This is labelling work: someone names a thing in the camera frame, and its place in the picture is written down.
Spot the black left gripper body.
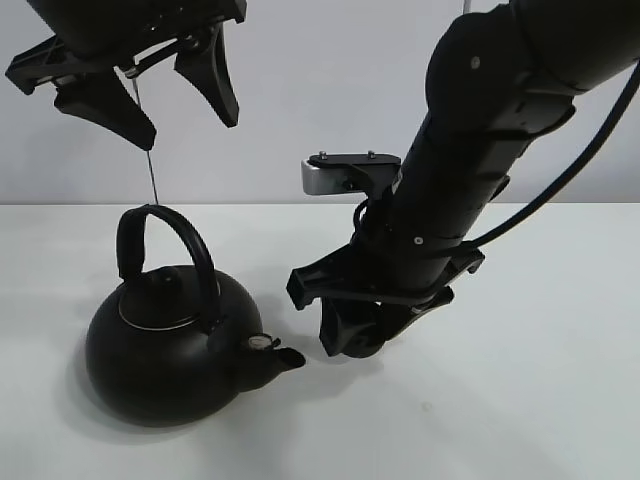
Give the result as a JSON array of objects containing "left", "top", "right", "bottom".
[{"left": 6, "top": 1, "right": 247, "bottom": 95}]

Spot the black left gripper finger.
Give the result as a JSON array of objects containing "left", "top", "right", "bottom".
[
  {"left": 174, "top": 23, "right": 239, "bottom": 128},
  {"left": 54, "top": 70, "right": 157, "bottom": 151}
]

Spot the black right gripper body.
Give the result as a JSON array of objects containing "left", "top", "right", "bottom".
[{"left": 286, "top": 194, "right": 485, "bottom": 310}]

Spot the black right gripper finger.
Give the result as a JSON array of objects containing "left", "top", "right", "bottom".
[
  {"left": 319, "top": 298, "right": 362, "bottom": 356},
  {"left": 375, "top": 286, "right": 454, "bottom": 350}
]

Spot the black round tea kettle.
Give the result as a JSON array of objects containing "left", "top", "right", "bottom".
[{"left": 84, "top": 204, "right": 306, "bottom": 426}]

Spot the small black teacup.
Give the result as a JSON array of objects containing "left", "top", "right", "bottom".
[{"left": 343, "top": 302, "right": 385, "bottom": 359}]

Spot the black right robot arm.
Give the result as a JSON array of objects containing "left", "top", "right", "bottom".
[{"left": 287, "top": 1, "right": 639, "bottom": 358}]

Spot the thin left metal rod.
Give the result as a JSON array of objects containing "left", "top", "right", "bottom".
[{"left": 131, "top": 78, "right": 160, "bottom": 205}]

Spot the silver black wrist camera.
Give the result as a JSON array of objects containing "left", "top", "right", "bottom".
[{"left": 301, "top": 151, "right": 401, "bottom": 199}]

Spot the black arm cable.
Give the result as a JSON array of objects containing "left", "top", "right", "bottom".
[{"left": 467, "top": 64, "right": 640, "bottom": 249}]

